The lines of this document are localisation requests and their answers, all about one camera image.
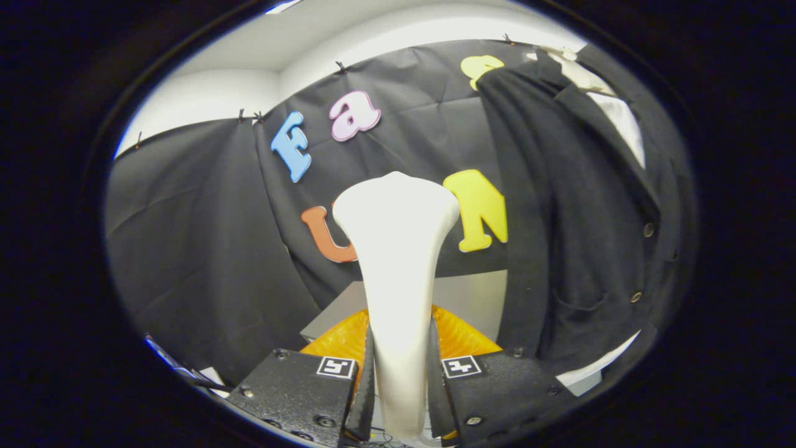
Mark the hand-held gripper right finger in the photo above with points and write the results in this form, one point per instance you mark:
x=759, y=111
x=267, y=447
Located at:
x=497, y=392

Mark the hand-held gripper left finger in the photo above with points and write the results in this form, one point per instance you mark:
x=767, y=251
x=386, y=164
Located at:
x=298, y=392

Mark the white garment steamer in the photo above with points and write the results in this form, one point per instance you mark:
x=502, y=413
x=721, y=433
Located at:
x=398, y=261

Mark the black button jacket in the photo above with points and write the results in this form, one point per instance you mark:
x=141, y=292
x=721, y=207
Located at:
x=578, y=236

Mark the grey cabinet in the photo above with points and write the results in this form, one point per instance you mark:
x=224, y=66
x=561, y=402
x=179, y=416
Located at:
x=466, y=298

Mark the black backdrop cloth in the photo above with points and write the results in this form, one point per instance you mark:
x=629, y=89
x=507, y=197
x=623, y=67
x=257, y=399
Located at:
x=205, y=249

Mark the white mannequin torso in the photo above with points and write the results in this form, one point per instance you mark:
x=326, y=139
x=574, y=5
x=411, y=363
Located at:
x=625, y=121

